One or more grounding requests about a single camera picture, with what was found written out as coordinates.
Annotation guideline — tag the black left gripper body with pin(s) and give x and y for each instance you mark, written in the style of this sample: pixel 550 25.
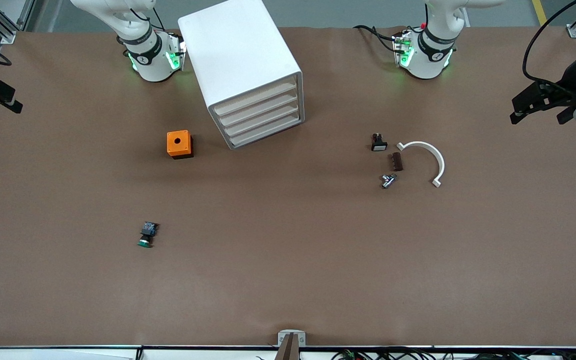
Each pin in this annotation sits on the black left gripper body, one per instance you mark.
pixel 566 90

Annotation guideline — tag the green push button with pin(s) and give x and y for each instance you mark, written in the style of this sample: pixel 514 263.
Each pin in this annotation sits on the green push button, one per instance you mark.
pixel 147 234

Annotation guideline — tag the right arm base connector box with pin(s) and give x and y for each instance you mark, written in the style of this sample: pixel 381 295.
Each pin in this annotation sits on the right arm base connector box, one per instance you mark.
pixel 175 55

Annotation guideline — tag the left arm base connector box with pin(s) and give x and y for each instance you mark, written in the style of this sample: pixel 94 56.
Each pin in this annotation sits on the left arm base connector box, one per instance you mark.
pixel 403 50

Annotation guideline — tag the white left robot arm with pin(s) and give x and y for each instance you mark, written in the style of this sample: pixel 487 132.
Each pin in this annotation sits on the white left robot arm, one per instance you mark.
pixel 428 65

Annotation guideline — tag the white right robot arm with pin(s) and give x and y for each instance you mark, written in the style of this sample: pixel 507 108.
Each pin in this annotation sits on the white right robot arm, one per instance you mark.
pixel 153 65

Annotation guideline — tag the black white push button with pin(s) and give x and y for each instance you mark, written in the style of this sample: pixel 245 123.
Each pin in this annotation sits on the black white push button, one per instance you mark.
pixel 379 145

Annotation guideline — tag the brown ribbed block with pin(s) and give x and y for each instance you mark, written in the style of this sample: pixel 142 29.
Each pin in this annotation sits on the brown ribbed block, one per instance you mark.
pixel 397 161

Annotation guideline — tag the chrome metal fitting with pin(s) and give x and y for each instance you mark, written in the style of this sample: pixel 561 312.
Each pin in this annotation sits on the chrome metal fitting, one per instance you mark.
pixel 388 181

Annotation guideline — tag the brown table mat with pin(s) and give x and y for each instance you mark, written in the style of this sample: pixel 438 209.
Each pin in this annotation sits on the brown table mat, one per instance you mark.
pixel 288 250

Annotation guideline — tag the orange button enclosure box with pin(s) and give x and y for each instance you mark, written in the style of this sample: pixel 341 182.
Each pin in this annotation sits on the orange button enclosure box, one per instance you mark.
pixel 178 142

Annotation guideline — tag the white table edge rail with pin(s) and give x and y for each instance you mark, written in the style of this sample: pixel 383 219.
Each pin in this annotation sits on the white table edge rail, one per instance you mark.
pixel 68 354

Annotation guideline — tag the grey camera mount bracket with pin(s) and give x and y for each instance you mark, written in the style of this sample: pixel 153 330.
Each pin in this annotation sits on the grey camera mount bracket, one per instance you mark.
pixel 283 340

